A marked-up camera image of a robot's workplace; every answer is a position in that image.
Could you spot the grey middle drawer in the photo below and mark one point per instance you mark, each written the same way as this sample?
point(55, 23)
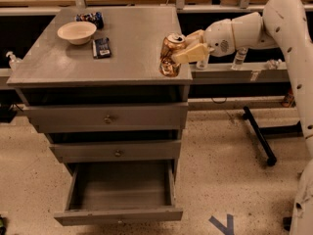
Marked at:
point(116, 151)

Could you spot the white bowl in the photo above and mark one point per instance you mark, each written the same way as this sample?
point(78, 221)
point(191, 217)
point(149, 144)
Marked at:
point(77, 33)

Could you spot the blue tape floor marker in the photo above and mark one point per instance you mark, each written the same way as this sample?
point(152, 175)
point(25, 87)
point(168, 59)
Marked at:
point(226, 229)

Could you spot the crumpled clear plastic wrapper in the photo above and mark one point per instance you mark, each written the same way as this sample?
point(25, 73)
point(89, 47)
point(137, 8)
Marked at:
point(273, 64)

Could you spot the grey wooden drawer cabinet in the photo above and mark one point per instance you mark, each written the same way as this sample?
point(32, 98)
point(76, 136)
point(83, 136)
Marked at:
point(57, 73)

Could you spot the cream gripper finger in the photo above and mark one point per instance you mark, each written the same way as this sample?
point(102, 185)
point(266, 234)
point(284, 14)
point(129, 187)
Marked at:
point(196, 36)
point(195, 53)

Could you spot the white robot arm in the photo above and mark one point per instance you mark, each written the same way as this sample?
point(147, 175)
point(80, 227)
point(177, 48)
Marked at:
point(282, 24)

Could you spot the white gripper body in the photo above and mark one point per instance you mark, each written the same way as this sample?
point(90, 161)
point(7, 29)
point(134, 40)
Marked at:
point(219, 40)

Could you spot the black table leg frame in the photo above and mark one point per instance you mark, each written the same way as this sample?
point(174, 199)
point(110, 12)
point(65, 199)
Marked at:
point(262, 132)

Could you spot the grey open bottom drawer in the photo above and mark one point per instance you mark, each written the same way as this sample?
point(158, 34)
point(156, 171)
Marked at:
point(120, 192)

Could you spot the orange soda can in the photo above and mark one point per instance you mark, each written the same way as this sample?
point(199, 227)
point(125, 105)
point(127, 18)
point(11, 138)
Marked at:
point(171, 44)

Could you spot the orange spray bottle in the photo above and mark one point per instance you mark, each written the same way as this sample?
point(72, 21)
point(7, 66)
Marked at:
point(288, 100)

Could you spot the clear pump sanitizer bottle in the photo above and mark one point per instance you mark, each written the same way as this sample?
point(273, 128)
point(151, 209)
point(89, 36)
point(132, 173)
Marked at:
point(13, 60)

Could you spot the clear plastic water bottle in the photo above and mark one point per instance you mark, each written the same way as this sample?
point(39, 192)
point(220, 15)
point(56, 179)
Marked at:
point(239, 58)

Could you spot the grey top drawer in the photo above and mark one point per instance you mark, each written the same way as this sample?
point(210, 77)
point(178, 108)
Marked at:
point(116, 117)

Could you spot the white pump lotion bottle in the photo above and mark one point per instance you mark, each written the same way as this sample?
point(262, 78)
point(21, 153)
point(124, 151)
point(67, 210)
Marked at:
point(202, 65)

